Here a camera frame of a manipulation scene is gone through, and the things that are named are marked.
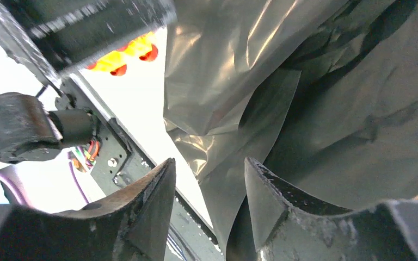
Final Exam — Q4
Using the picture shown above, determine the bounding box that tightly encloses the orange toy block cart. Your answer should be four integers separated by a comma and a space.
86, 31, 158, 77

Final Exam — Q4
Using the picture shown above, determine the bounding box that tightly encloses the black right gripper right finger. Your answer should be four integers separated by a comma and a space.
244, 158, 418, 260

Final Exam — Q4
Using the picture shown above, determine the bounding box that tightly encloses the black wrapping paper sheet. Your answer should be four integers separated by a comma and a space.
163, 1, 418, 260

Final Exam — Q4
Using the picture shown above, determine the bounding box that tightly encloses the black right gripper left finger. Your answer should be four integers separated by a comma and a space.
0, 158, 176, 260

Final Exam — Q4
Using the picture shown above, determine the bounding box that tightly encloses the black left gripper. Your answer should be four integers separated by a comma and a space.
0, 0, 176, 85

